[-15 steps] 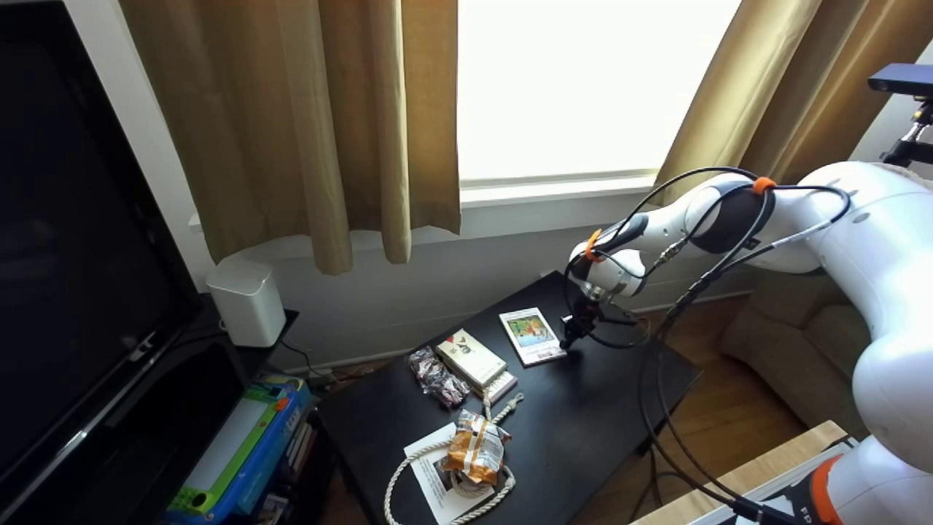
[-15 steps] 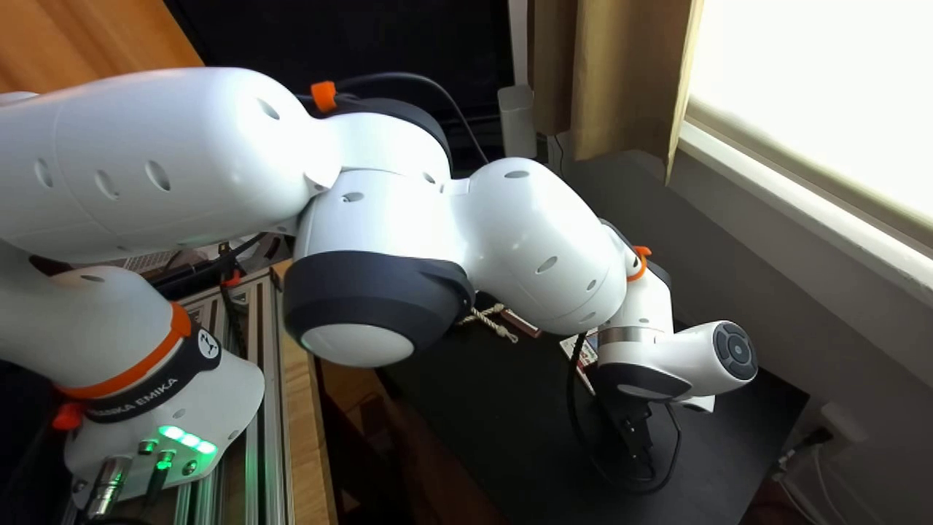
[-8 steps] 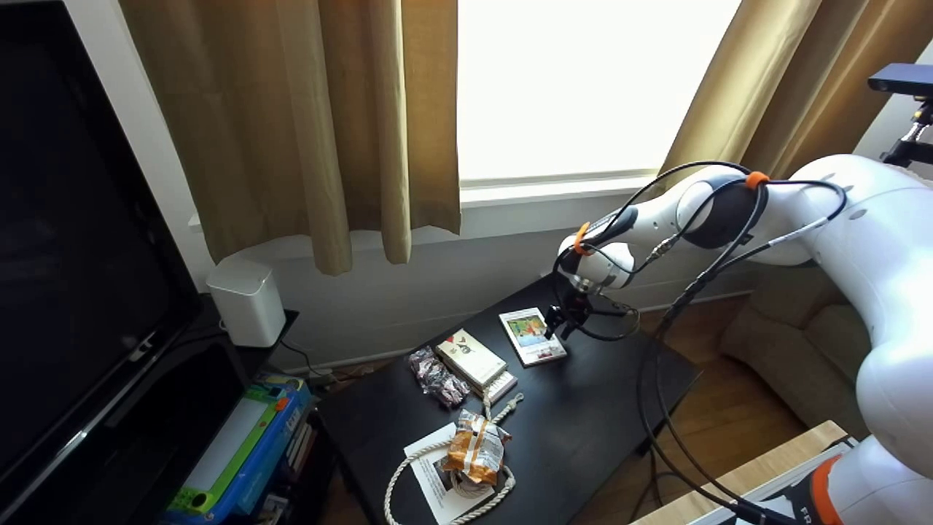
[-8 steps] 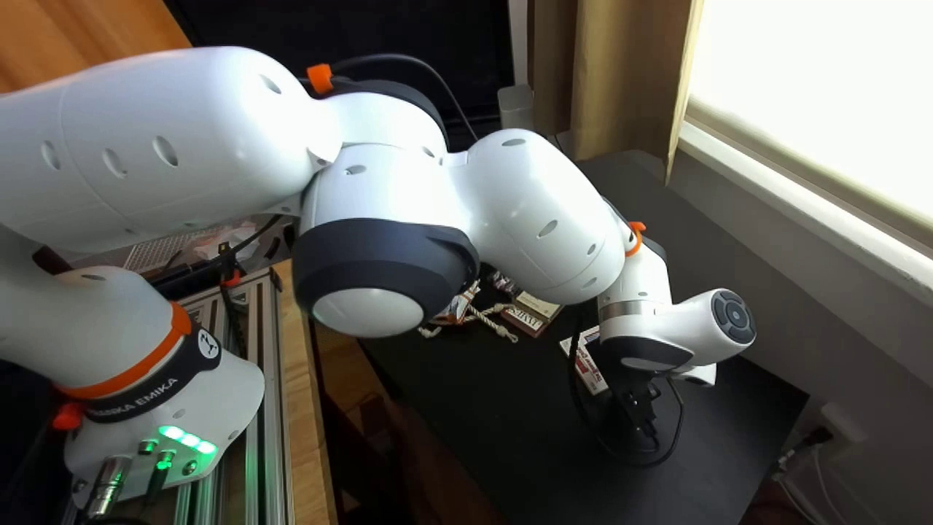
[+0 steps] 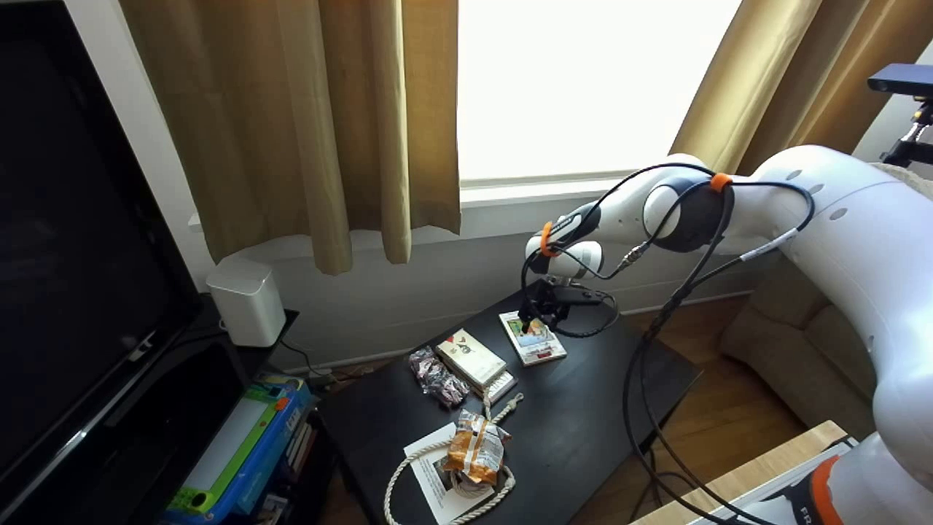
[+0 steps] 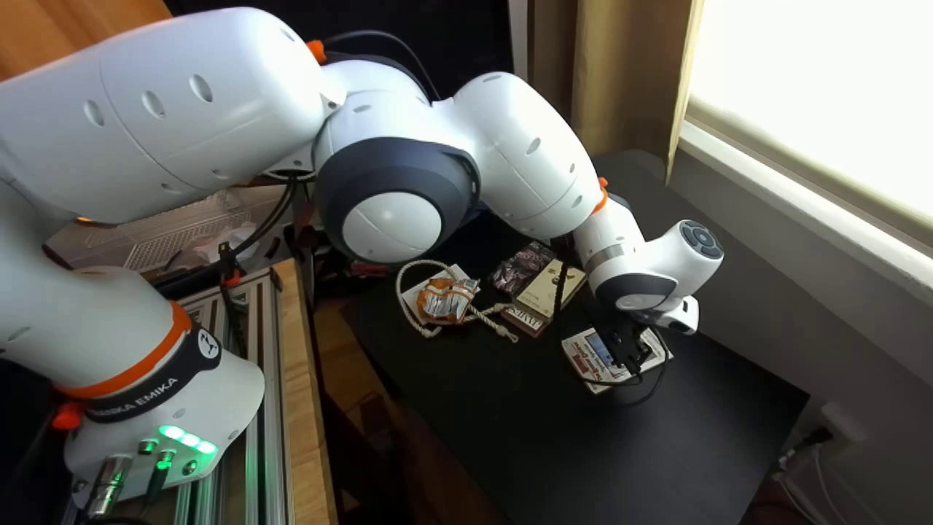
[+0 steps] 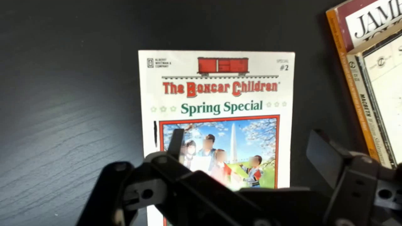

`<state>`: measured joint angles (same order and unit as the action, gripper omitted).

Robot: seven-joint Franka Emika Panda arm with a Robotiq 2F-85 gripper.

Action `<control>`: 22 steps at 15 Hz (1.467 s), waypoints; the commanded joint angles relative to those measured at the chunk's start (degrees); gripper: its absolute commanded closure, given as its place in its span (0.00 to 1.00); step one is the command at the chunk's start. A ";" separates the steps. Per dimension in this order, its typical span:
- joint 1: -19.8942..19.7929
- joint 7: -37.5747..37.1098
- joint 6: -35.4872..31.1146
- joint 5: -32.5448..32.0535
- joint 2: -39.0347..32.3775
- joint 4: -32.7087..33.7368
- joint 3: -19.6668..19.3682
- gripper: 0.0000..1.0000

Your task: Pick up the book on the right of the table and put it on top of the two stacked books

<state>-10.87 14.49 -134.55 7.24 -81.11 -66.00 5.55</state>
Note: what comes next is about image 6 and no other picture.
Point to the wide tan curtain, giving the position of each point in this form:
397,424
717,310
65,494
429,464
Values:
623,68

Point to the bright window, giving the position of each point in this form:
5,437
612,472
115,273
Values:
826,90

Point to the brown wooden panel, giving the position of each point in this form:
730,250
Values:
59,24

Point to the black coffee table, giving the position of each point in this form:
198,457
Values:
543,440

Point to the Boxcar Children paperback book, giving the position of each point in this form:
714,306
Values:
593,354

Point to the orange clear plastic wrapper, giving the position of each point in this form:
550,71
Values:
450,297

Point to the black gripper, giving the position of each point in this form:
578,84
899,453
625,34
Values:
639,329

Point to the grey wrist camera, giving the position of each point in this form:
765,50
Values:
685,314

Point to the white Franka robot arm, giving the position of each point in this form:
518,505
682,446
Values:
195,107

